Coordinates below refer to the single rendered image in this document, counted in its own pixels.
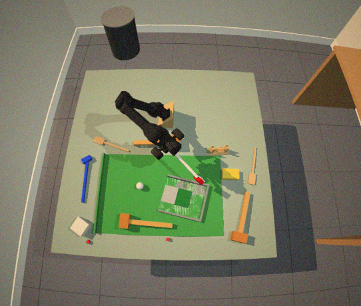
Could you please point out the white golf ball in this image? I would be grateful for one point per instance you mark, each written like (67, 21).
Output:
(140, 186)

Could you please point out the green flat mat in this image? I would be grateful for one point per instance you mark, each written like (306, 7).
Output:
(119, 194)

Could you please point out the blue golf putter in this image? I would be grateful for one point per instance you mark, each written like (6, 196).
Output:
(86, 161)

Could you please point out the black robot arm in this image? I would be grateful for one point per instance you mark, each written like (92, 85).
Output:
(125, 103)

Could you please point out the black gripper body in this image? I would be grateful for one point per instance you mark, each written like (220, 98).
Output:
(157, 151)

